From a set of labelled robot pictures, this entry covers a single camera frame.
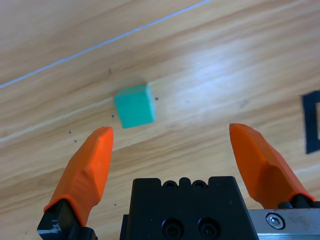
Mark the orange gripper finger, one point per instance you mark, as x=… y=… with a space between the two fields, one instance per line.
x=262 y=170
x=87 y=175

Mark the green cube block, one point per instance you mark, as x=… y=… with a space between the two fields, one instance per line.
x=135 y=107

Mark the black tape square outline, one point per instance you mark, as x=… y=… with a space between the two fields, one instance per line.
x=310 y=125

